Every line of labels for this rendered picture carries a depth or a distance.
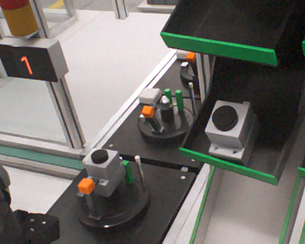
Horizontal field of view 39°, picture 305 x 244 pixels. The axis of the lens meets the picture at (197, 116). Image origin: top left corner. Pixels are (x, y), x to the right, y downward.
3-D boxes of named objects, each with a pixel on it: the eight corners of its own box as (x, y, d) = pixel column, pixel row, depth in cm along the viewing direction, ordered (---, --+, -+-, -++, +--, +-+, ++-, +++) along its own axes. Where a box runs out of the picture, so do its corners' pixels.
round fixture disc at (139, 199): (129, 241, 73) (126, 234, 72) (61, 224, 78) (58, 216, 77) (162, 185, 84) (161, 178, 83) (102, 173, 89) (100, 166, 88)
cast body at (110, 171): (109, 197, 75) (100, 168, 71) (88, 193, 76) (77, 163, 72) (131, 166, 81) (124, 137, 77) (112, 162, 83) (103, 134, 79)
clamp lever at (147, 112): (160, 133, 94) (149, 114, 87) (152, 131, 94) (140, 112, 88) (165, 119, 95) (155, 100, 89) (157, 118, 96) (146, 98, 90)
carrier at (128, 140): (199, 175, 88) (192, 126, 81) (100, 157, 96) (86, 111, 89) (234, 110, 106) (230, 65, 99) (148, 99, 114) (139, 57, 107)
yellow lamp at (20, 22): (26, 37, 77) (16, 11, 74) (4, 35, 79) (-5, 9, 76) (44, 25, 81) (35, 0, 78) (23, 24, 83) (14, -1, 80)
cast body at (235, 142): (246, 169, 53) (232, 143, 47) (214, 162, 54) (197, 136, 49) (265, 112, 56) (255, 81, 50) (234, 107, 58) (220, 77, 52)
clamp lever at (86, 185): (97, 218, 74) (86, 187, 70) (88, 216, 75) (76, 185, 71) (108, 204, 77) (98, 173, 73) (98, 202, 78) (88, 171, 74)
